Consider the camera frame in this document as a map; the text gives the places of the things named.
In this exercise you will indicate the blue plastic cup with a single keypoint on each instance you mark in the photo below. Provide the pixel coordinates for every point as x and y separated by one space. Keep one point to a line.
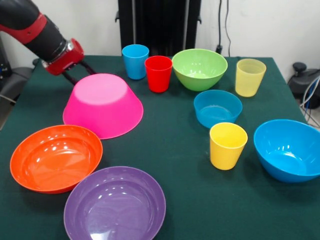
135 65

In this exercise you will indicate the orange plastic bowl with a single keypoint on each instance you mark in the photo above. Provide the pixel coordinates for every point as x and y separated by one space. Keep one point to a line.
56 162

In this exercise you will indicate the yellow plastic cup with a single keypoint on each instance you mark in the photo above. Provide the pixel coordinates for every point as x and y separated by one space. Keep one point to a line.
225 155

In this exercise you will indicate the small dark blue bowl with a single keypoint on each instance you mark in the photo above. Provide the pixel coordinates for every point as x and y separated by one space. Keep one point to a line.
217 112

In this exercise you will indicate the red plastic cup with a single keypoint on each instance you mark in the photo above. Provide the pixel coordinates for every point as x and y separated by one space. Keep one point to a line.
158 77

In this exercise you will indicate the translucent yellow-green plastic cup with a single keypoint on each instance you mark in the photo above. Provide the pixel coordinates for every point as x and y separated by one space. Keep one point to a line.
248 82

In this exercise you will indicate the black floor device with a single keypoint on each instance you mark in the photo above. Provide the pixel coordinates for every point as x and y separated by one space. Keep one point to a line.
300 82
12 80

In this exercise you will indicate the dark green table cloth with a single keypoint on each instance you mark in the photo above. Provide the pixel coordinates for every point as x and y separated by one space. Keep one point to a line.
187 187

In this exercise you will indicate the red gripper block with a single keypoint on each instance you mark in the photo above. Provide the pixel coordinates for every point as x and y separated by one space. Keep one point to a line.
66 60

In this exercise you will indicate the pink plastic bowl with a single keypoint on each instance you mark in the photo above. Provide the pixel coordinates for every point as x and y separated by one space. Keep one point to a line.
102 107

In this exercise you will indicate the purple plastic bowl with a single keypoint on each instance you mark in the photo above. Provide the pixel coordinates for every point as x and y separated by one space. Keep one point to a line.
115 210

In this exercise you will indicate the large light blue bowl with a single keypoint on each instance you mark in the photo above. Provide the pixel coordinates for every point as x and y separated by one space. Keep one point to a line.
287 155

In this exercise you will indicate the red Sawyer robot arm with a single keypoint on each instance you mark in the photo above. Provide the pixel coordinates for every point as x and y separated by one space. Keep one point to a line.
32 27

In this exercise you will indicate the green plastic bowl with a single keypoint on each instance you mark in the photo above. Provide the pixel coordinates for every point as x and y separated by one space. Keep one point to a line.
200 80

